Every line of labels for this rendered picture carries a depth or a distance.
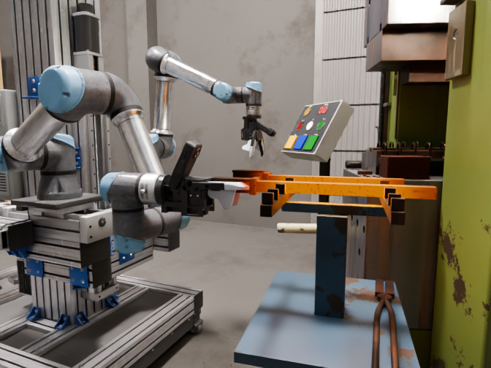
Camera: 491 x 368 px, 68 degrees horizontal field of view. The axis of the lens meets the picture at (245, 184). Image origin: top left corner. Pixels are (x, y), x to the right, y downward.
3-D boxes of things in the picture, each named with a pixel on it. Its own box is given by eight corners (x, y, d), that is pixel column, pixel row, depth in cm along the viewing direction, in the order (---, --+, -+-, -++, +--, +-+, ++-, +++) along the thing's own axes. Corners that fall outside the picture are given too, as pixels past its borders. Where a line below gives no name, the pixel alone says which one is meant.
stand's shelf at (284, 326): (233, 362, 63) (233, 351, 63) (278, 277, 101) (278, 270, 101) (424, 396, 55) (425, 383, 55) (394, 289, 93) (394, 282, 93)
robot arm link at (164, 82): (141, 158, 185) (148, 45, 176) (156, 156, 199) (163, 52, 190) (163, 161, 182) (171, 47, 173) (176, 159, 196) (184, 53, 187)
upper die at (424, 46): (381, 60, 114) (382, 28, 112) (364, 71, 133) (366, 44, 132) (524, 58, 110) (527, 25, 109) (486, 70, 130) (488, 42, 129)
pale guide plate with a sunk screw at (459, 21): (461, 74, 88) (466, 0, 86) (443, 80, 97) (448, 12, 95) (470, 74, 88) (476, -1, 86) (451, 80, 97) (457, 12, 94)
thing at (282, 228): (277, 235, 166) (277, 223, 165) (277, 231, 171) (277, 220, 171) (376, 236, 163) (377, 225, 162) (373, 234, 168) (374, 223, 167)
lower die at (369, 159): (375, 174, 118) (376, 148, 117) (361, 169, 138) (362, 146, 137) (513, 176, 115) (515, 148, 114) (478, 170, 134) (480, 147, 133)
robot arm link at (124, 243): (163, 246, 94) (162, 204, 92) (126, 258, 85) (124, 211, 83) (143, 241, 98) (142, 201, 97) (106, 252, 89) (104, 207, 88)
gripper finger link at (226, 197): (250, 209, 79) (211, 207, 82) (250, 182, 78) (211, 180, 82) (245, 212, 76) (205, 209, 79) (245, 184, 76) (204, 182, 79)
